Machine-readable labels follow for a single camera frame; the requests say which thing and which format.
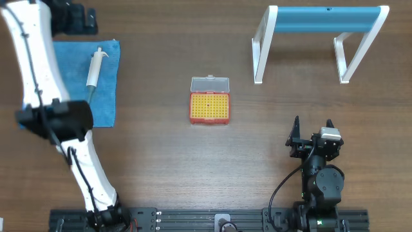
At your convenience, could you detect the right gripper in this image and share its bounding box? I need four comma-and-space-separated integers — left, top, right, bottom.
285, 115, 344, 161

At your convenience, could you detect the white pipette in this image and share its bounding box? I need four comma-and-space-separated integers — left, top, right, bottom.
86, 46, 109, 104

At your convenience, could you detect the red and yellow tip box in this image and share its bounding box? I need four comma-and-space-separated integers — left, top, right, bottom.
189, 74, 231, 126

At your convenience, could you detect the white and blue stand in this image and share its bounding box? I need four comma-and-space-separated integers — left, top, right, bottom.
252, 5, 390, 84

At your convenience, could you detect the blue cloth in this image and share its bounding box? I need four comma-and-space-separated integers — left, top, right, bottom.
52, 39, 122, 129

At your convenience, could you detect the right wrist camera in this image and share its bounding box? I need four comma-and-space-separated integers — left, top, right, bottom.
318, 126, 342, 141

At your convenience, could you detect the black cable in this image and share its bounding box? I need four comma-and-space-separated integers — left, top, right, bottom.
38, 96, 99, 220
267, 146, 316, 231

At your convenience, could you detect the mounting rail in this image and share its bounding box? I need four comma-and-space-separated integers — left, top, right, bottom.
48, 208, 370, 232

